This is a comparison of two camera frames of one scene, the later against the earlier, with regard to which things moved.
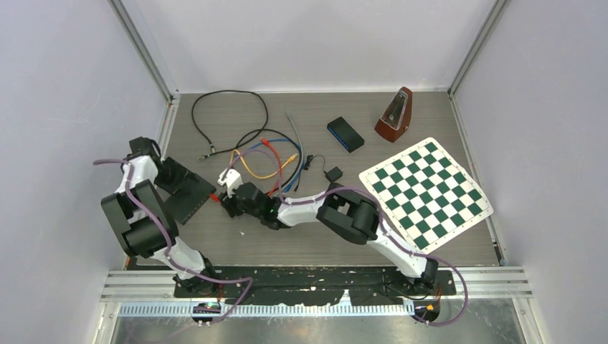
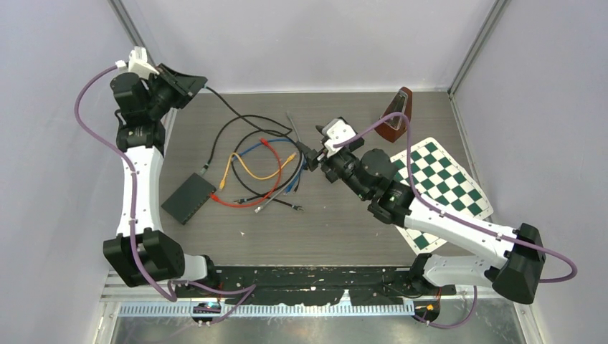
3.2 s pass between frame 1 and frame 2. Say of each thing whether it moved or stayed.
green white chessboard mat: stayed
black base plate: stayed
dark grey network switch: stayed
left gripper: moved
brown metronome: stayed
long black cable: moved
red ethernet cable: stayed
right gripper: moved
